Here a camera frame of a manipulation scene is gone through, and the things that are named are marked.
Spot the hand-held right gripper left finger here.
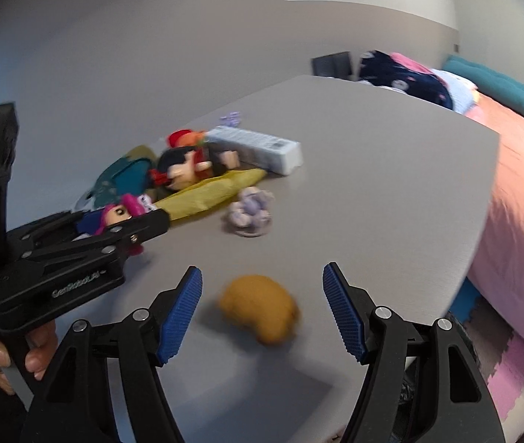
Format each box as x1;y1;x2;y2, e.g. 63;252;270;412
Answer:
21;265;203;443

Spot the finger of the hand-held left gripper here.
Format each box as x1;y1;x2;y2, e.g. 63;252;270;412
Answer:
19;209;171;268
6;211;93;252

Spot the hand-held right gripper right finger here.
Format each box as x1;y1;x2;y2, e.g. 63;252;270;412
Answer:
322;262;507;443

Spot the pink-haired doll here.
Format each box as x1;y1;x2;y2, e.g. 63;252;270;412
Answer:
77;193;158;254

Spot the teal toy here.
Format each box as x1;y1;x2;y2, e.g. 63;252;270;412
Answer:
91;145;158;204

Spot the black-haired doll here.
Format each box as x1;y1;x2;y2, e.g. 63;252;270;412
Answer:
148;145;242;191

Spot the brown potato toy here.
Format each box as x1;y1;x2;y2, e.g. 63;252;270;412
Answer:
219;275;300;345

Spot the red orange toy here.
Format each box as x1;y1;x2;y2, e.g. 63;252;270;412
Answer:
167;129;208;148

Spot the purple plush toy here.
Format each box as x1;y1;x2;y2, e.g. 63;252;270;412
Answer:
225;187;275;237

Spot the white long box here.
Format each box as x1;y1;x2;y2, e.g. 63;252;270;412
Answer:
206;126;303;176

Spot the person's left hand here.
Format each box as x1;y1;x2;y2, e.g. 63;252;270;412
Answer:
0;320;59;395

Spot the bed with pink cover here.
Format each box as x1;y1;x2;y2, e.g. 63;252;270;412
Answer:
462;92;524;361

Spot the navy patterned blanket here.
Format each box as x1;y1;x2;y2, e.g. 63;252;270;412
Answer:
359;50;455;110

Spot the light blue blanket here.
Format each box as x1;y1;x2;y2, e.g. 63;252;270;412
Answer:
430;68;479;114

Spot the pink garment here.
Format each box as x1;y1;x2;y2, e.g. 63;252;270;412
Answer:
388;52;433;75

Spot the teal headboard cushion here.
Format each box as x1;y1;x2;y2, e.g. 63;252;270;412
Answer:
442;54;524;141

